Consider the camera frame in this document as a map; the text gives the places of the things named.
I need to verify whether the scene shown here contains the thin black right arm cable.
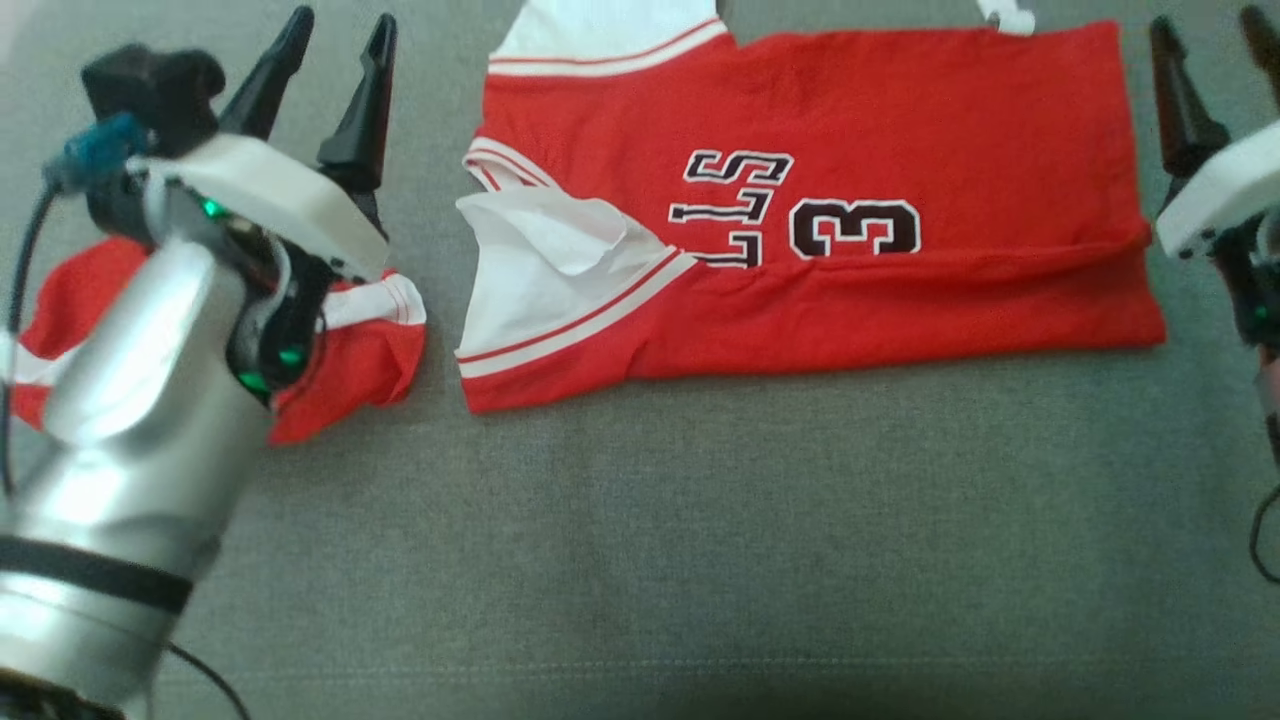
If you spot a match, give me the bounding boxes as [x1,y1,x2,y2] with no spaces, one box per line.
[1248,480,1280,586]

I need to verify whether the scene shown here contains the grey sofa seat cushion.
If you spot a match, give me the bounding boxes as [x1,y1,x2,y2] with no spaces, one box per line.
[0,0,1280,720]

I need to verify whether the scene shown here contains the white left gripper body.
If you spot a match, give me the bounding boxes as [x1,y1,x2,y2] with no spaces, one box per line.
[85,133,391,283]

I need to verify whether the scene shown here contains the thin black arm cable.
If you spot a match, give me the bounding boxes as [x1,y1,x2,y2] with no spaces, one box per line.
[1248,480,1280,586]
[0,180,251,720]

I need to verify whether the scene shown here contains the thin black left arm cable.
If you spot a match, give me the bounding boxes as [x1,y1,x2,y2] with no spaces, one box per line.
[0,180,251,720]

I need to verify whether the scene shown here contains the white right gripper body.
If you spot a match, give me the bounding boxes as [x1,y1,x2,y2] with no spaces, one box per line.
[1155,120,1280,261]

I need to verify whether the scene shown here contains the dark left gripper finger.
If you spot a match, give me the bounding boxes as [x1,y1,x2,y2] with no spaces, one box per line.
[318,13,398,236]
[218,5,316,141]

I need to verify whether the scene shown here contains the teal left cable plug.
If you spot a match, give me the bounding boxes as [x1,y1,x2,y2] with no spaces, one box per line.
[45,112,151,193]

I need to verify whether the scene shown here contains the red basketball jersey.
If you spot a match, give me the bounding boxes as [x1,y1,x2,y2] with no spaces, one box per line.
[455,0,1168,416]

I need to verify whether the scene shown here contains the red shorts with white stripe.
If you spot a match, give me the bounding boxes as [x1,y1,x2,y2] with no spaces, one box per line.
[5,235,429,446]

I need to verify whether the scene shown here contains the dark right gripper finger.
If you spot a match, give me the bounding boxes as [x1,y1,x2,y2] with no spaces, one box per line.
[1240,5,1280,111]
[1148,15,1231,181]

